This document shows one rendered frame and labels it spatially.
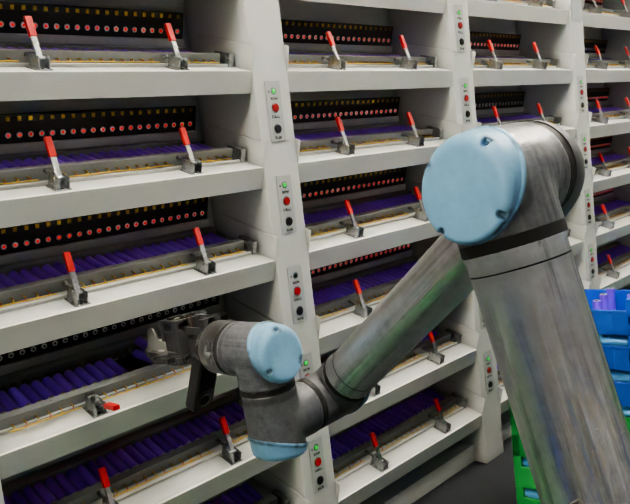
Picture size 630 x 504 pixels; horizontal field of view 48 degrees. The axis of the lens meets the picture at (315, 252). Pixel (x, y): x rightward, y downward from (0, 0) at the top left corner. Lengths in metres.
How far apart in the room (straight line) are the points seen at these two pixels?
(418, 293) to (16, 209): 0.63
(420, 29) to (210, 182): 0.90
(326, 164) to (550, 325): 0.93
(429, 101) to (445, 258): 1.11
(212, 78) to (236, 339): 0.54
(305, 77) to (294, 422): 0.77
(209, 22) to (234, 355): 0.76
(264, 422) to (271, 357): 0.11
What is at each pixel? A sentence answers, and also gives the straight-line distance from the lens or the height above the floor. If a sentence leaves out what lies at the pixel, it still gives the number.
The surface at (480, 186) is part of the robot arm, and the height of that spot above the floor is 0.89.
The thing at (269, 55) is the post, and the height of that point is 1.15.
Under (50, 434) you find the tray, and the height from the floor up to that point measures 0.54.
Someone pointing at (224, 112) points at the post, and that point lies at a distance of 1.55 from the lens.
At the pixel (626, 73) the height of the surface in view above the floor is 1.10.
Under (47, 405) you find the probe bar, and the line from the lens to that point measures 1.30.
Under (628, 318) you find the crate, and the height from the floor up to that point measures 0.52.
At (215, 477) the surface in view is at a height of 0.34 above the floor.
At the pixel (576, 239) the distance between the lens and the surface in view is 2.63.
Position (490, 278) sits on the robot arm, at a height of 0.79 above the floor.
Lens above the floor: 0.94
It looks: 8 degrees down
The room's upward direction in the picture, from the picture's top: 7 degrees counter-clockwise
